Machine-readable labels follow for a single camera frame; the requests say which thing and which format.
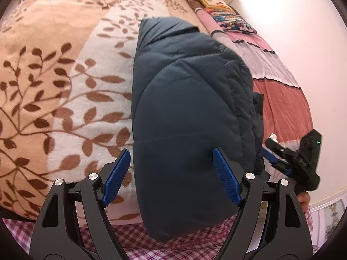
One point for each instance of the pink striped quilt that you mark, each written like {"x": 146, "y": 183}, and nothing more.
{"x": 276, "y": 86}

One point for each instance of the dark teal puffer jacket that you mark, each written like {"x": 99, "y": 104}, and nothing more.
{"x": 189, "y": 100}

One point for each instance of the person's right hand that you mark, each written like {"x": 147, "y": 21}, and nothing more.
{"x": 304, "y": 200}

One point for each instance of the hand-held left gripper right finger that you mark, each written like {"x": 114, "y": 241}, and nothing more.
{"x": 226, "y": 178}

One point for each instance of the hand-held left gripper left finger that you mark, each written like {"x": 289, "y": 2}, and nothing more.
{"x": 117, "y": 178}

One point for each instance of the brown leaf-print blanket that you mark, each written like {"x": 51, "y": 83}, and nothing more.
{"x": 62, "y": 86}

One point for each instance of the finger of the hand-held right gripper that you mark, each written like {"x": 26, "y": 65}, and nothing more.
{"x": 273, "y": 160}
{"x": 279, "y": 148}

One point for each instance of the purple checked bed sheet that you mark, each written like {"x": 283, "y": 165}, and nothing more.
{"x": 130, "y": 238}

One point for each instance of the colourful embroidered pillow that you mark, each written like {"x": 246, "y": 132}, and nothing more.
{"x": 226, "y": 15}

